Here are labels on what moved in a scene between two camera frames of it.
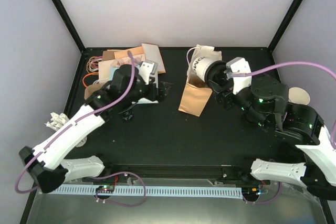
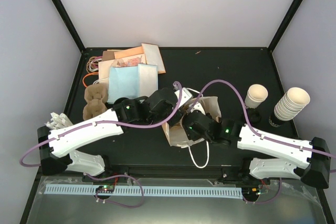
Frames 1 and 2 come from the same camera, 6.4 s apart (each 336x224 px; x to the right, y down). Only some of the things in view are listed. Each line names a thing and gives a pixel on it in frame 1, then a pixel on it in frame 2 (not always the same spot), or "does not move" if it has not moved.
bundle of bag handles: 92,67 does not move
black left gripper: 161,94 -> 174,120
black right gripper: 229,104 -> 191,134
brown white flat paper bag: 153,53 does not move
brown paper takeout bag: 197,92 -> 174,130
